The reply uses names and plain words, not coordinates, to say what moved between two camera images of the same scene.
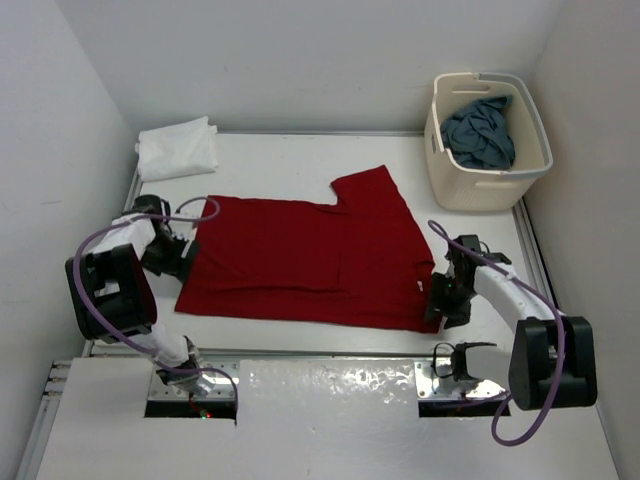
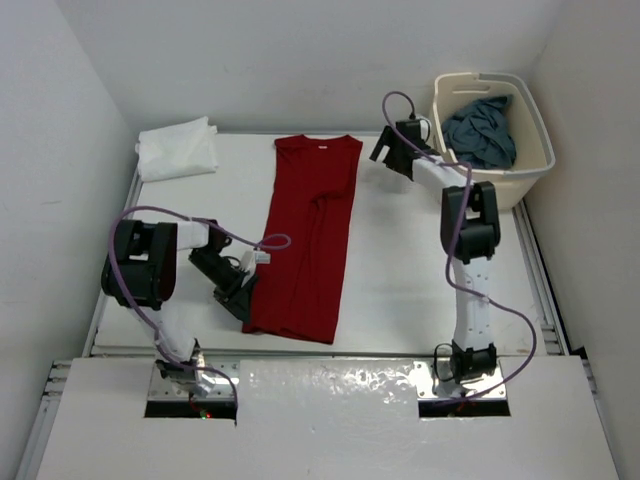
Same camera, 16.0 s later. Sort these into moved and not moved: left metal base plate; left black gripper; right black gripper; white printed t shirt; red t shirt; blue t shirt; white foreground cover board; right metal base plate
Moved: left black gripper; red t shirt; right black gripper
Not moved: white printed t shirt; blue t shirt; white foreground cover board; left metal base plate; right metal base plate
